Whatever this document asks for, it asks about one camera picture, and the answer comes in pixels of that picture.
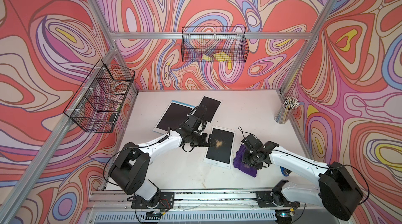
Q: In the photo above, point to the blue black tape roll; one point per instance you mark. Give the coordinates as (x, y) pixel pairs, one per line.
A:
(285, 172)

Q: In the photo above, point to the purple microfiber cloth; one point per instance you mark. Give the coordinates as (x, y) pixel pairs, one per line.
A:
(238, 163)

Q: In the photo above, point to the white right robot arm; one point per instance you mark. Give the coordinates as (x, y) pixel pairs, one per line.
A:
(332, 186)

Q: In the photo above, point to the cup of coloured pencils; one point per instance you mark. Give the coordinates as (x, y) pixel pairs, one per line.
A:
(288, 106)

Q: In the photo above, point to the black wire basket left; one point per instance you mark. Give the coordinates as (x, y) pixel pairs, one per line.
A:
(96, 105)

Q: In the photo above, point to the yellow cloth in basket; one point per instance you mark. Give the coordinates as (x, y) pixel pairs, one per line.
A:
(217, 57)

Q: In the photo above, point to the blue white drawing tablet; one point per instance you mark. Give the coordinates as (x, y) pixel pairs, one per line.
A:
(175, 114)

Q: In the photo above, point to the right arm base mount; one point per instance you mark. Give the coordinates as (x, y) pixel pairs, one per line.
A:
(274, 197)

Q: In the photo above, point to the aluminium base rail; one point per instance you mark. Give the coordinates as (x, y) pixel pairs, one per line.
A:
(202, 206)

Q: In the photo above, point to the black wire basket back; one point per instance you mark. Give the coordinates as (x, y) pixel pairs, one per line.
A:
(208, 40)

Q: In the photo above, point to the black wire basket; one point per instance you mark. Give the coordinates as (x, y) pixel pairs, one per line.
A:
(96, 105)
(208, 40)

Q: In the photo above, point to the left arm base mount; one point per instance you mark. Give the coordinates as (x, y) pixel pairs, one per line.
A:
(162, 200)

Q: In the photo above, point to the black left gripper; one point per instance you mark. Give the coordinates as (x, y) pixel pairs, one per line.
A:
(204, 143)

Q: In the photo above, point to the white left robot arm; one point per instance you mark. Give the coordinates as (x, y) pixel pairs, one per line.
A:
(129, 170)

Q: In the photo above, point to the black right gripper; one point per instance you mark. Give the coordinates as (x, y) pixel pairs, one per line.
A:
(246, 154)

